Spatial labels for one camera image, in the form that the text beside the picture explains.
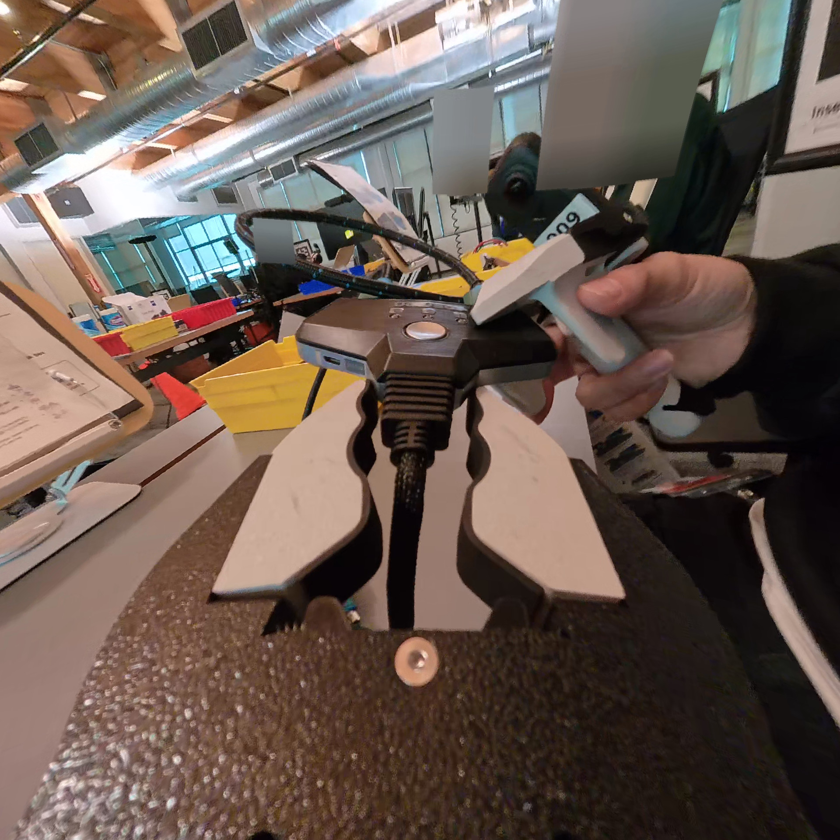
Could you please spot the person's right forearm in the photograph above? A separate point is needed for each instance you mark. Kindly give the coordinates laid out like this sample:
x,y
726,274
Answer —
x,y
794,341

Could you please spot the wooden post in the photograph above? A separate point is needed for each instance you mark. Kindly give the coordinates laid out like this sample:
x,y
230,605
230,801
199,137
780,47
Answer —
x,y
62,249

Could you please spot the grey multiport hub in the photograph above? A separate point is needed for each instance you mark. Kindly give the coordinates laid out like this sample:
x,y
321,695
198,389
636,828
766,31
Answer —
x,y
354,328

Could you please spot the silver air duct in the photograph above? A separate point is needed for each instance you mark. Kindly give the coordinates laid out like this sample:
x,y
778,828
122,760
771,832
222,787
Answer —
x,y
328,124
131,98

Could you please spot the white cardboard box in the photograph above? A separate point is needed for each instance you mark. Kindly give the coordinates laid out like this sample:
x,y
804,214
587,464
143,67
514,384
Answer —
x,y
141,308

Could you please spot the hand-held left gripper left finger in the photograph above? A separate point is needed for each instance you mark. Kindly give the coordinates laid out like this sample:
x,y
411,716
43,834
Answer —
x,y
295,512

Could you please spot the black vent grille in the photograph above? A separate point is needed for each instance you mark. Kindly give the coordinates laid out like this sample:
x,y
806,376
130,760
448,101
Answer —
x,y
34,143

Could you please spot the grey vent box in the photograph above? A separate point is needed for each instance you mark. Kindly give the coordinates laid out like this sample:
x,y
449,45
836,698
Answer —
x,y
213,36

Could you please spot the instruction sheet on wooden stand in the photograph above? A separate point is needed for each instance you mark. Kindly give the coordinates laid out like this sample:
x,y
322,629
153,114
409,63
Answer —
x,y
85,505

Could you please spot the yellow storage bin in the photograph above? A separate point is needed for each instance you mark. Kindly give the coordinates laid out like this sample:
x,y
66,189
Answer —
x,y
505,253
262,407
149,333

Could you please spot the orange traffic cone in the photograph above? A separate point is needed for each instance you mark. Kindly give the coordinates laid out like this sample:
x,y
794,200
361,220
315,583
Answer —
x,y
177,397

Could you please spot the framed white sign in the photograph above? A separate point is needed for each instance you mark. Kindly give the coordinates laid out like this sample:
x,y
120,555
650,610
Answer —
x,y
814,79

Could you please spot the printed instruction sheet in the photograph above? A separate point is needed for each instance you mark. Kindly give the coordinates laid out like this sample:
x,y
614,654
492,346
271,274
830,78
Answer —
x,y
39,394

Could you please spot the wooden document stand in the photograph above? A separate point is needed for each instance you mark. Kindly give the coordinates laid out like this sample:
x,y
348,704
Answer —
x,y
367,197

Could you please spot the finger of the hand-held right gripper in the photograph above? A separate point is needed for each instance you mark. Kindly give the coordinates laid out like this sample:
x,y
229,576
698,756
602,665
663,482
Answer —
x,y
525,279

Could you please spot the red storage bin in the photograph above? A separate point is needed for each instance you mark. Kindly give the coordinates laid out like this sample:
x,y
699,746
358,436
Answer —
x,y
203,313
110,342

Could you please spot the printed plastic packet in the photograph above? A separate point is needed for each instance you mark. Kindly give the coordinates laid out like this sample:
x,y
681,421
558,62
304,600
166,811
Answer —
x,y
630,453

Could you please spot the person's right hand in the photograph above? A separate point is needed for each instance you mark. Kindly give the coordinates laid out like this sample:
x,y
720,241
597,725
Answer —
x,y
689,315

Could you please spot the black wall speaker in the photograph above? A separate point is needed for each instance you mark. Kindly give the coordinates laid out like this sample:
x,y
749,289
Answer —
x,y
72,202

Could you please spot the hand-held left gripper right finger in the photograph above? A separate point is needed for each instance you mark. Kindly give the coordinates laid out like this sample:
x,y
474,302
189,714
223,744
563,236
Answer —
x,y
538,518

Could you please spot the person's dark trousers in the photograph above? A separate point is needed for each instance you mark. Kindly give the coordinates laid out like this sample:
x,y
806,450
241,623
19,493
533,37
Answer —
x,y
722,558

